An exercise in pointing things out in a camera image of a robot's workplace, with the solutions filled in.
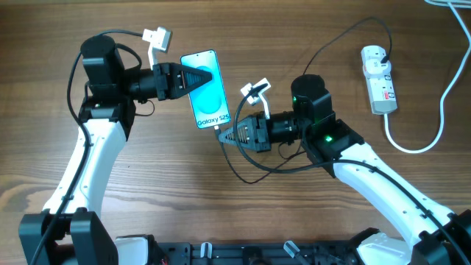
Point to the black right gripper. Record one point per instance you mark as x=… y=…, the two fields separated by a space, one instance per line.
x=262 y=133

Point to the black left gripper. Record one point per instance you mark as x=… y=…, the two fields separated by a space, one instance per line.
x=162 y=82

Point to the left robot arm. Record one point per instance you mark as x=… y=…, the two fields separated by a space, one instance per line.
x=69 y=230

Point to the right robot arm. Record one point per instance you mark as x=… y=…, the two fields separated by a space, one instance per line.
x=431 y=233

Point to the white USB charger plug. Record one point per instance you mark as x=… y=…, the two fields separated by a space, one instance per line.
x=374 y=68

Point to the white power strip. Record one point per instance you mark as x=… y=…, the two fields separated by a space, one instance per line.
x=381 y=91

